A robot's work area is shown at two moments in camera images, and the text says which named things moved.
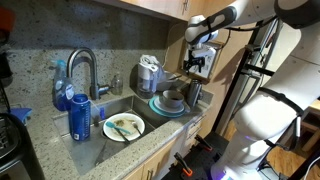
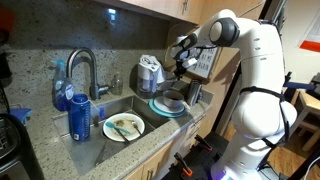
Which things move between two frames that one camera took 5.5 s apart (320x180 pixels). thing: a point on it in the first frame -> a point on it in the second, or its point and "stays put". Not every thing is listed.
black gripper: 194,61 -> 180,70
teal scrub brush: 112,125 stays put
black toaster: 18,159 stays put
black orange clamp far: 203,143 stays put
